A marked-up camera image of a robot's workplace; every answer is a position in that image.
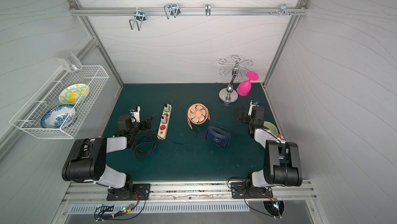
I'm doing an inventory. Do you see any green ceramic bowl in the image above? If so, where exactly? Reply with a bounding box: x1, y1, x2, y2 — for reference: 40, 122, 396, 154
263, 122, 279, 136

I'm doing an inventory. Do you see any blue white patterned bowl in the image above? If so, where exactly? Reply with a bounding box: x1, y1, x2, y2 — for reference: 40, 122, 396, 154
40, 105, 77, 129

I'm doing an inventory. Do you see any metal double hook middle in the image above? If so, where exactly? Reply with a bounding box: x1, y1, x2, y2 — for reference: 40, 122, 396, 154
163, 4, 181, 19

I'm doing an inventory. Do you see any silver glass holder stand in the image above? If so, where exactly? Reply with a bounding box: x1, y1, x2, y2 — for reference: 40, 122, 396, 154
218, 55, 254, 105

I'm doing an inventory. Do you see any pink plastic wine glass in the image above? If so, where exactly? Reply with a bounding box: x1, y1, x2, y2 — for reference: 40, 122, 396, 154
236, 71, 259, 96

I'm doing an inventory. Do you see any metal hook right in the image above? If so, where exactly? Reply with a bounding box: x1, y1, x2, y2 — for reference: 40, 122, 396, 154
269, 4, 296, 16

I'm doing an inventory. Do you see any small metal hook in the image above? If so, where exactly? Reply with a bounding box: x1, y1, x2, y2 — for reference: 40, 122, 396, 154
205, 4, 211, 17

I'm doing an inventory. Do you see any base wiring with board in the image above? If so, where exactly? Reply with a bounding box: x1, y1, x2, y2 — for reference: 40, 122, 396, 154
93, 189, 146, 223

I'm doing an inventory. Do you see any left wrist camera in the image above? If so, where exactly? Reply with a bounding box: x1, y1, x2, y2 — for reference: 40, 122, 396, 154
129, 106, 141, 123

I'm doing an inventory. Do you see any green dark table mat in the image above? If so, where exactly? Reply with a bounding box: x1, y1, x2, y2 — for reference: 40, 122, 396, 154
104, 83, 275, 181

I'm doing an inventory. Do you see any metal double hook left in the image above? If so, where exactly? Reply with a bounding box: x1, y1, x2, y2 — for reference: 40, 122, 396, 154
129, 9, 146, 31

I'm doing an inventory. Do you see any clear glass cup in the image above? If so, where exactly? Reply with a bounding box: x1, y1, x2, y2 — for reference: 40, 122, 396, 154
57, 51, 83, 73

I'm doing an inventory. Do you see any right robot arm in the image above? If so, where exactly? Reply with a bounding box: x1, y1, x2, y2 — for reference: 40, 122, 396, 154
238, 104, 303, 188

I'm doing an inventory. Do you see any black power strip cable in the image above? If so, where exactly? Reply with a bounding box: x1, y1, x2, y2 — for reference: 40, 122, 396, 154
132, 130, 159, 161

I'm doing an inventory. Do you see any orange desk fan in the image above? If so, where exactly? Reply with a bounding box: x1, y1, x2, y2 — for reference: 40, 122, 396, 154
187, 104, 210, 129

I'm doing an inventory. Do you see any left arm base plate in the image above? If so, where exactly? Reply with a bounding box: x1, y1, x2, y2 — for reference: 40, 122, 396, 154
106, 184, 151, 201

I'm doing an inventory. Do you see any white wire basket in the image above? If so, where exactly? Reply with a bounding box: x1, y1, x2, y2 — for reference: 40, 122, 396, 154
9, 66, 109, 139

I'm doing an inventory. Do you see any aluminium rail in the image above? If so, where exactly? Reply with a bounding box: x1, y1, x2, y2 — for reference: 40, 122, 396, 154
61, 179, 317, 204
70, 6, 309, 17

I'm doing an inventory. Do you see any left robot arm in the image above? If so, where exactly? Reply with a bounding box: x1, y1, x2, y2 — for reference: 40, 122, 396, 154
62, 115, 152, 190

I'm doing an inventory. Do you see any pink usb charger plug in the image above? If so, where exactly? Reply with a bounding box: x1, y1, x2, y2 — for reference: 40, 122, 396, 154
161, 113, 169, 124

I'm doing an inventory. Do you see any orange fan black cable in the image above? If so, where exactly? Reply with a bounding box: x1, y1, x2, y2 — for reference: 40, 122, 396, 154
164, 121, 199, 146

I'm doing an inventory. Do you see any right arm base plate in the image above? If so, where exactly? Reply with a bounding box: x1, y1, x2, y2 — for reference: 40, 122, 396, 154
229, 182, 274, 199

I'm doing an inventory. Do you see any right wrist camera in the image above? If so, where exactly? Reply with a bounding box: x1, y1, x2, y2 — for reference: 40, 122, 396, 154
248, 100, 258, 116

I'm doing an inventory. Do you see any green usb charger plug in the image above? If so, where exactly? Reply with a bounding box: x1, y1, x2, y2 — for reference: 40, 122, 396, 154
164, 103, 172, 113

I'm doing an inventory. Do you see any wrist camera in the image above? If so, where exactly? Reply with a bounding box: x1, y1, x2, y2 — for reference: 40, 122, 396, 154
129, 106, 141, 123
248, 100, 258, 116

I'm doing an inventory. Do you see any yellow green patterned bowl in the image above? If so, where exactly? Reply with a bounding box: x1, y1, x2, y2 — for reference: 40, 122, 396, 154
59, 83, 90, 105

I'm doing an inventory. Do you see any metal double hook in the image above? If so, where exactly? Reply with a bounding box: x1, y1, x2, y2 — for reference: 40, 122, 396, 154
129, 9, 146, 31
163, 4, 181, 19

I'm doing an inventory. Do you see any white red power strip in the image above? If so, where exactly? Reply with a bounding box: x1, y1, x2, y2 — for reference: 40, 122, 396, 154
157, 103, 172, 140

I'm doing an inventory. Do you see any dark blue desk fan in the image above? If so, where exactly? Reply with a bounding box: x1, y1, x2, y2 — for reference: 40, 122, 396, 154
205, 125, 231, 149

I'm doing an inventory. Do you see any aluminium front rail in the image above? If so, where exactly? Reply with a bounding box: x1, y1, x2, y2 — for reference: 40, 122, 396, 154
61, 179, 317, 204

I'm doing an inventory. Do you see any aluminium top rail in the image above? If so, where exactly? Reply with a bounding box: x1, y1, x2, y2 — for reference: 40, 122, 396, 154
70, 6, 309, 17

